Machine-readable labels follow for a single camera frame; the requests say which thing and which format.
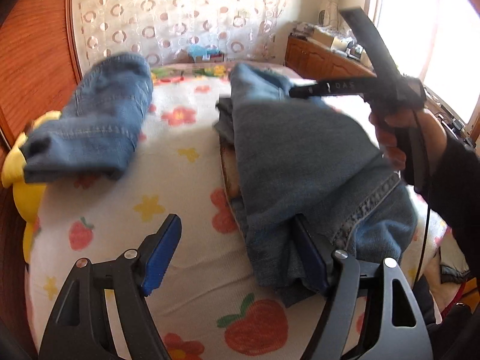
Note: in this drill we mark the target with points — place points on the white fruit print sheet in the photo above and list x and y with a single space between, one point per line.
208 305

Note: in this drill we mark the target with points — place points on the wooden slatted wardrobe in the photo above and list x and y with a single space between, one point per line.
38 73

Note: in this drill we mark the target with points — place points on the blue denim jeans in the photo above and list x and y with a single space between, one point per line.
302 158
98 130

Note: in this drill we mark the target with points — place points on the floral bed cover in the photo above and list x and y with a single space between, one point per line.
178 72

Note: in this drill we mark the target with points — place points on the wooden sideboard cabinet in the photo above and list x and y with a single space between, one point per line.
315 62

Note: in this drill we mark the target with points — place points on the yellow plush toy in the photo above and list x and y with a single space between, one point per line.
27 197

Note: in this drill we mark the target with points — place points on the black sleeved right forearm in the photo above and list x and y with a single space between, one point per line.
454 195

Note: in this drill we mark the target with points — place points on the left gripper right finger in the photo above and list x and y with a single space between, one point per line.
370 311

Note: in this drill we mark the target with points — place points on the right hand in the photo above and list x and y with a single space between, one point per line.
434 136

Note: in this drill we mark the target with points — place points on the blue tissue box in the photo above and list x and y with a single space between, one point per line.
205 54

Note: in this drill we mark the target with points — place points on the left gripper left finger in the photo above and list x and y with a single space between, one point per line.
123 288

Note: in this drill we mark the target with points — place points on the sheer circle pattern curtain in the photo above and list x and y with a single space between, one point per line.
170 31

